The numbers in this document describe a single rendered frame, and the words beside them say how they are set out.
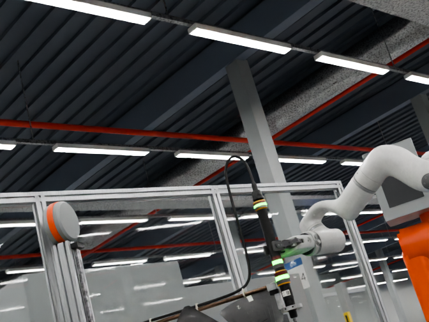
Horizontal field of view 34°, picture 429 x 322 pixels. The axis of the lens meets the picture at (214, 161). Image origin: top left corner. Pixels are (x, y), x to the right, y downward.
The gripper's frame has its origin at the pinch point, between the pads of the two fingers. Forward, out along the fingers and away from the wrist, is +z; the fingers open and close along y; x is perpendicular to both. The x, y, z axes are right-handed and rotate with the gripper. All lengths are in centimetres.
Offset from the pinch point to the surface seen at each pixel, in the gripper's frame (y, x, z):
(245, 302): 19.8, -12.6, 0.7
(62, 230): 53, 29, 44
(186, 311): 12.2, -13.2, 31.0
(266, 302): 13.3, -14.8, -2.6
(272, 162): 460, 233, -493
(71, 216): 57, 35, 38
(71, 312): 57, 1, 45
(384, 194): 188, 82, -328
